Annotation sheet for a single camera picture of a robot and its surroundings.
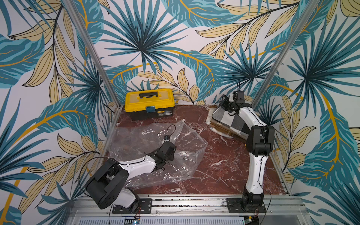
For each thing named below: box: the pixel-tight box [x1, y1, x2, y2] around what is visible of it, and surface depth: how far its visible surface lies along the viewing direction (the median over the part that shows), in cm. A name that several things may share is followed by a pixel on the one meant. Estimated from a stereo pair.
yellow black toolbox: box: [124, 88, 176, 121], surface depth 102 cm
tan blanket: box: [209, 116, 250, 141], surface depth 102 cm
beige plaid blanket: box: [205, 104, 226, 133], surface depth 105 cm
